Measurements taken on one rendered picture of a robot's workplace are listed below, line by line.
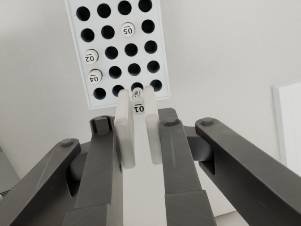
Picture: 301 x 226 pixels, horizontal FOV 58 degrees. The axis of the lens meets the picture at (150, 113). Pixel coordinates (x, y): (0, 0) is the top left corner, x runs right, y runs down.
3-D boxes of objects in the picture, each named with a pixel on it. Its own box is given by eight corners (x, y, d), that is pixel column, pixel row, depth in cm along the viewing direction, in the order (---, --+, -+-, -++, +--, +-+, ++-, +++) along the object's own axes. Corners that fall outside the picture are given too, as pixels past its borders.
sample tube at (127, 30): (122, 22, 28) (119, 23, 24) (133, 21, 28) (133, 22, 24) (123, 35, 28) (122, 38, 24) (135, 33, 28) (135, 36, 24)
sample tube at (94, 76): (92, 64, 29) (85, 72, 25) (104, 63, 29) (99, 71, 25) (95, 76, 30) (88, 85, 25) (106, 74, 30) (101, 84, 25)
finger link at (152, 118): (144, 118, 15) (158, 115, 15) (143, 86, 21) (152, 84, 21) (152, 166, 16) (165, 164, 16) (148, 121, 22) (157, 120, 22)
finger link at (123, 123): (135, 168, 16) (122, 171, 16) (134, 123, 22) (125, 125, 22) (127, 120, 15) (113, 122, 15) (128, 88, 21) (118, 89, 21)
